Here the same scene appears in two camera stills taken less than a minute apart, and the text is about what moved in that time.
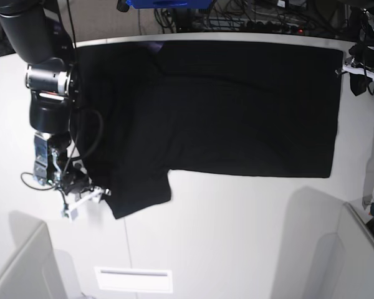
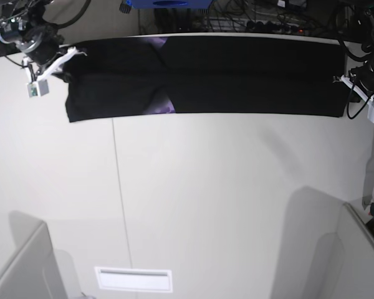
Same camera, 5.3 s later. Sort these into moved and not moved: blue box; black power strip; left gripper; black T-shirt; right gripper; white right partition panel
Moved: left gripper; black T-shirt; right gripper
Not moved: blue box; black power strip; white right partition panel
